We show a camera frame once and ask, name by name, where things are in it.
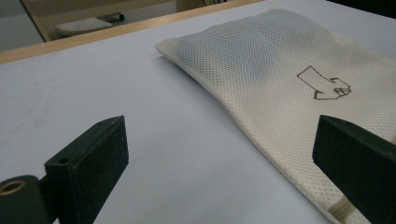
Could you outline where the black caster wheel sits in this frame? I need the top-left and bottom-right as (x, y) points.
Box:
(98, 12), (126, 23)

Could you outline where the light wooden furniture frame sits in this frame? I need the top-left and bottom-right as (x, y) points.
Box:
(20, 0), (206, 43)

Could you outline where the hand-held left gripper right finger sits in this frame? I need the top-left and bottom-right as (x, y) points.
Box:
(312, 114), (396, 224)

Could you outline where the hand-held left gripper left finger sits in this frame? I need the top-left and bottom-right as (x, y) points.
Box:
(44, 115), (130, 224)

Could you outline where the white rounded cushion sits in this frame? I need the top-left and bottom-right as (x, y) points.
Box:
(54, 17), (113, 37)

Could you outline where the cream mesh laundry bag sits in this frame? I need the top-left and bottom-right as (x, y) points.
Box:
(155, 7), (396, 224)

